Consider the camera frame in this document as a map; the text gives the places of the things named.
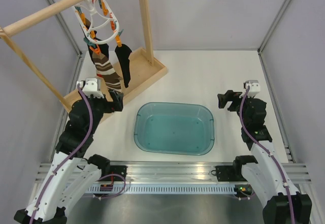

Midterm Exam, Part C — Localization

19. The aluminium mounting rail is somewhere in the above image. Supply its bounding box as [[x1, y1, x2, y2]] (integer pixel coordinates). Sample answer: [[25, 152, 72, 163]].
[[35, 161, 311, 184]]

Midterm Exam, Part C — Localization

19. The teal plastic basin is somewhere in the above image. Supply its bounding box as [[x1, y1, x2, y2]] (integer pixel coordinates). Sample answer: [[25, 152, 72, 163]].
[[134, 102, 215, 156]]

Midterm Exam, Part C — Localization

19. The wooden hanging rack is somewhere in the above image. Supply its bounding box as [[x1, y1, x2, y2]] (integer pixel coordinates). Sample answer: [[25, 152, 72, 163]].
[[1, 0, 168, 112]]

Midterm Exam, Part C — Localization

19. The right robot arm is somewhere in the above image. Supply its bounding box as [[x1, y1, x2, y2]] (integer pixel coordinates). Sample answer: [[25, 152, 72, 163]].
[[217, 90, 312, 223]]

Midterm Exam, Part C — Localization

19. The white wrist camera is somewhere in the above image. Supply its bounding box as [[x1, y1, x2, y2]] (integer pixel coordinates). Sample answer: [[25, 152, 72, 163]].
[[76, 77, 104, 98], [244, 80, 261, 93]]

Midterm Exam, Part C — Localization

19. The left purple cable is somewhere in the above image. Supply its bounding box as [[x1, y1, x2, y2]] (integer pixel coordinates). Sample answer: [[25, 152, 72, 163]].
[[29, 85, 94, 224]]

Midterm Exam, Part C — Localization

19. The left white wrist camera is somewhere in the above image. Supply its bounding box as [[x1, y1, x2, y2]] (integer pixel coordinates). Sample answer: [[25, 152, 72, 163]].
[[76, 77, 104, 98]]

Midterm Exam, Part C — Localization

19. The black sock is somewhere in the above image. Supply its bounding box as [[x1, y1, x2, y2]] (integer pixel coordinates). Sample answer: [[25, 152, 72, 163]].
[[115, 44, 132, 88]]

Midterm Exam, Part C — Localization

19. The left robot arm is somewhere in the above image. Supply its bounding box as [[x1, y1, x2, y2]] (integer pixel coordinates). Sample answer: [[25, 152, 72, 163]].
[[14, 88, 125, 223]]

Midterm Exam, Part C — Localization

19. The teal clothes peg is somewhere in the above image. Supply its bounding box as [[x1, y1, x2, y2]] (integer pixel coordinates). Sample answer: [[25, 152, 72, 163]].
[[83, 38, 96, 48]]

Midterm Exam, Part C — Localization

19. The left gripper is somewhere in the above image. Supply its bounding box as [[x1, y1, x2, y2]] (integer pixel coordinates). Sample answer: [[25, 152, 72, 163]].
[[79, 88, 123, 134]]

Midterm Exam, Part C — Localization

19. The purple cable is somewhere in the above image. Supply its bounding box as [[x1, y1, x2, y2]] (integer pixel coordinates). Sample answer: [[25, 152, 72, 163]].
[[238, 86, 297, 224], [29, 85, 94, 224]]

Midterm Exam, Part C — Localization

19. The white round clip hanger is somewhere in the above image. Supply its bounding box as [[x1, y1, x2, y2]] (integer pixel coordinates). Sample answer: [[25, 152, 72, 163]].
[[72, 0, 123, 45]]

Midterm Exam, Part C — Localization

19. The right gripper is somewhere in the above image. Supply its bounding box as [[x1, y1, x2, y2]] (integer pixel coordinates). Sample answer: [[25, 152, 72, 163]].
[[217, 89, 254, 126]]

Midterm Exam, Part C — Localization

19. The yellow-orange clothes peg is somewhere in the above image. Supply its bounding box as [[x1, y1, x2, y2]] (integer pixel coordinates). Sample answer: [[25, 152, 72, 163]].
[[115, 35, 122, 47]]

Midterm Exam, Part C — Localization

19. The brown striped sock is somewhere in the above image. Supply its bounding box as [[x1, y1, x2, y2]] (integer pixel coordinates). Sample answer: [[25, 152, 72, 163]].
[[91, 53, 122, 93]]

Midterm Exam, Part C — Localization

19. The orange clothes peg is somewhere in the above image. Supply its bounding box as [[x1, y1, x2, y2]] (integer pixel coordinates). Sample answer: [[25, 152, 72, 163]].
[[89, 44, 101, 55]]

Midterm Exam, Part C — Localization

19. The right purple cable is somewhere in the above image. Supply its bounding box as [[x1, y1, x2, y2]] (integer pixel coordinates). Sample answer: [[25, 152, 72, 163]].
[[238, 86, 297, 224]]

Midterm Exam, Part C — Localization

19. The white slotted cable duct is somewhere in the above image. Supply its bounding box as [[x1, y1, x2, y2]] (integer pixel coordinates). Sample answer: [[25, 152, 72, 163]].
[[86, 185, 236, 195]]

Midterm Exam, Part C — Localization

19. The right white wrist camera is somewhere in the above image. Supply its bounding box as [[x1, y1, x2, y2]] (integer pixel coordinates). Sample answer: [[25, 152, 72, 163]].
[[244, 80, 261, 93]]

